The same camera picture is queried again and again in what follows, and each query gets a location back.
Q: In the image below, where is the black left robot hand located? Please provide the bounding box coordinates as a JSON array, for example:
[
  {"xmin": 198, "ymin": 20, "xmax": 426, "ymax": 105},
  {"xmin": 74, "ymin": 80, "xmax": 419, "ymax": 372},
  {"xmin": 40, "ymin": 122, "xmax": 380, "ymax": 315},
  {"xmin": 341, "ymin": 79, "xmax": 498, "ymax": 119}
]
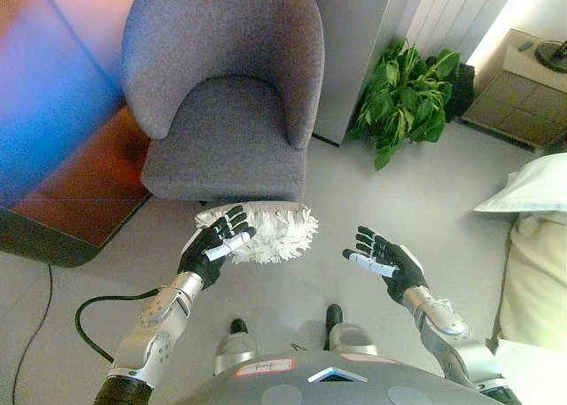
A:
[{"xmin": 176, "ymin": 204, "xmax": 258, "ymax": 291}]

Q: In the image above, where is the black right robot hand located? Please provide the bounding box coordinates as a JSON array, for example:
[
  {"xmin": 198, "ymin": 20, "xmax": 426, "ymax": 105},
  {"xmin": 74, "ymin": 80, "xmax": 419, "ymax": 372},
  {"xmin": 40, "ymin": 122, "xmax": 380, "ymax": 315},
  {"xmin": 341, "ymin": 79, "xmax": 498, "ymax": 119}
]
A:
[{"xmin": 341, "ymin": 225, "xmax": 430, "ymax": 305}]

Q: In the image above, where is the white bed pillow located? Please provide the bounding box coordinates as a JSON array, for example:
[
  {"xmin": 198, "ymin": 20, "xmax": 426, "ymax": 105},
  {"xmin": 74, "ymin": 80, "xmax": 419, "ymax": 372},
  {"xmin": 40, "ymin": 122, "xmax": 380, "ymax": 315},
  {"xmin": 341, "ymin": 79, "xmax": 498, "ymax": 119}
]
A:
[{"xmin": 471, "ymin": 152, "xmax": 567, "ymax": 214}]

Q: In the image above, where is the grey fabric armchair sofa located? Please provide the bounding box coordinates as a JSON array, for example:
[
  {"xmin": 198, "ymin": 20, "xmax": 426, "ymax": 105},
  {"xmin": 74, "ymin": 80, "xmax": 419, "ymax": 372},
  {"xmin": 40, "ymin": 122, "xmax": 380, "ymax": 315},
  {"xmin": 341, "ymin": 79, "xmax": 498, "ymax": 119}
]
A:
[{"xmin": 120, "ymin": 0, "xmax": 326, "ymax": 202}]

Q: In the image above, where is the silver right robot leg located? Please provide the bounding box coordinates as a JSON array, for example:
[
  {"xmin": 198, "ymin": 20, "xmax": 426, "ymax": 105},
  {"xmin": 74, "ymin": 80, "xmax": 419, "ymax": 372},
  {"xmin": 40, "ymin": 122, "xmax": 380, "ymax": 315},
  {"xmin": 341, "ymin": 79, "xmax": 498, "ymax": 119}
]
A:
[{"xmin": 322, "ymin": 303, "xmax": 380, "ymax": 357}]

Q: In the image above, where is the silver robot leg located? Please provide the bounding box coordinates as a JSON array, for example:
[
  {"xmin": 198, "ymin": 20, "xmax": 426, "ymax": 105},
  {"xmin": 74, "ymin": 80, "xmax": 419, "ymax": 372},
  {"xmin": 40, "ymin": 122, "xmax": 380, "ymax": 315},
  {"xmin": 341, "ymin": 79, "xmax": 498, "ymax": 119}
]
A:
[
  {"xmin": 212, "ymin": 317, "xmax": 260, "ymax": 378},
  {"xmin": 322, "ymin": 303, "xmax": 380, "ymax": 357}
]

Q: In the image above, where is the silver left robot leg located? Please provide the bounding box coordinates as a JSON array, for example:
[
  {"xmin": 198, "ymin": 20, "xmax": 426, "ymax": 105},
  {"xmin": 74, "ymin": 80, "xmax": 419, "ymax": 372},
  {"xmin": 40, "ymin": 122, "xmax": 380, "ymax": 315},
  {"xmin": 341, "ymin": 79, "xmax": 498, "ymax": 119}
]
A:
[{"xmin": 212, "ymin": 317, "xmax": 260, "ymax": 378}]

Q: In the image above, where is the grey robot torso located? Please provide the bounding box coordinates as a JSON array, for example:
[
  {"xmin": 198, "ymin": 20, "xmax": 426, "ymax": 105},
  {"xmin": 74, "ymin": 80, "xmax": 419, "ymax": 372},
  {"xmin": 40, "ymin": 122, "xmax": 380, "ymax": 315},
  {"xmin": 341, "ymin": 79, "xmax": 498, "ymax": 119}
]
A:
[{"xmin": 170, "ymin": 347, "xmax": 510, "ymax": 405}]

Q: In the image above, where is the cream bed duvet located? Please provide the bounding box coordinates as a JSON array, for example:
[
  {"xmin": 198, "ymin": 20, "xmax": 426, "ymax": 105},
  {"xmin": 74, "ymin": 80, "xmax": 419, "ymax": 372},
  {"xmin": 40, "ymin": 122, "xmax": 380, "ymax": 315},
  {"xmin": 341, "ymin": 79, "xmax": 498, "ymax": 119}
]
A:
[{"xmin": 492, "ymin": 212, "xmax": 567, "ymax": 405}]

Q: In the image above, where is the dark brown floor rug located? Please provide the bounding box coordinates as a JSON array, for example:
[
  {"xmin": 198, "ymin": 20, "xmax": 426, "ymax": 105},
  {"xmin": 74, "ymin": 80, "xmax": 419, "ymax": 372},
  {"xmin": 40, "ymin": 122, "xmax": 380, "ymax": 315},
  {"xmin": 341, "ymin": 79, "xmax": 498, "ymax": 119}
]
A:
[{"xmin": 0, "ymin": 105, "xmax": 154, "ymax": 269}]

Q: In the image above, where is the green leafy potted plant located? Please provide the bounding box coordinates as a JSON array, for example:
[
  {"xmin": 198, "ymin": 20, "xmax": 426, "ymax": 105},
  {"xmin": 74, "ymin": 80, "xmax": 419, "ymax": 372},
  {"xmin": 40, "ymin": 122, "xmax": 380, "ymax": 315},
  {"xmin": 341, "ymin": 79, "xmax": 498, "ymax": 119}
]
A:
[{"xmin": 346, "ymin": 38, "xmax": 476, "ymax": 171}]

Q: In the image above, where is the beige wooden nightstand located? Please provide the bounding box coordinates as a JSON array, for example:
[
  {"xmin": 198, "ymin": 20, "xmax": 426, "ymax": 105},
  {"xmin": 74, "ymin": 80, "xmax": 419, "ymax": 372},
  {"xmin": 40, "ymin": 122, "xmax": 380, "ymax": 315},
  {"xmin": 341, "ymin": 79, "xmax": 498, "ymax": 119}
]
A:
[{"xmin": 460, "ymin": 27, "xmax": 567, "ymax": 150}]

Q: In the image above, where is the white curtain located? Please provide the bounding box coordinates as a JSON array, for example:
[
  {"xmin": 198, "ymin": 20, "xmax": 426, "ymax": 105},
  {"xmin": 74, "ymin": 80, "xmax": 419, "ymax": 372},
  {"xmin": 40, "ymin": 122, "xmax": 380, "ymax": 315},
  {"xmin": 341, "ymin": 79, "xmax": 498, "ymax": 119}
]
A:
[{"xmin": 393, "ymin": 0, "xmax": 524, "ymax": 65}]

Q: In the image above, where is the black round lamp base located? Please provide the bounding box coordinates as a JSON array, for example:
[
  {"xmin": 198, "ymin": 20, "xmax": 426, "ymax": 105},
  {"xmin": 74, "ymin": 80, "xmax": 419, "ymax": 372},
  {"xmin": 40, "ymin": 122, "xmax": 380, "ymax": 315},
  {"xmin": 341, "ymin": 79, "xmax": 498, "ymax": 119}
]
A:
[{"xmin": 533, "ymin": 39, "xmax": 567, "ymax": 74}]

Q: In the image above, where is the thick black cable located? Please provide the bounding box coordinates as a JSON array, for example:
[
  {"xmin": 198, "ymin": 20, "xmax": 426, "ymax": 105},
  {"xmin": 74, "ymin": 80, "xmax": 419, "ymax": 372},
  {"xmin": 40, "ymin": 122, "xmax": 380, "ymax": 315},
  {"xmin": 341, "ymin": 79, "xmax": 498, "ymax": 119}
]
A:
[{"xmin": 74, "ymin": 288, "xmax": 159, "ymax": 364}]

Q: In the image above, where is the thin black floor cable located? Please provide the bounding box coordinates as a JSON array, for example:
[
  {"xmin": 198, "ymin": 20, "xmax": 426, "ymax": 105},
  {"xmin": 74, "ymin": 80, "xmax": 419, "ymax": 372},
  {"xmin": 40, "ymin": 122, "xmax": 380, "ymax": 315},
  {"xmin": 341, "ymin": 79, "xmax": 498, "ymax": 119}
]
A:
[{"xmin": 11, "ymin": 262, "xmax": 54, "ymax": 405}]

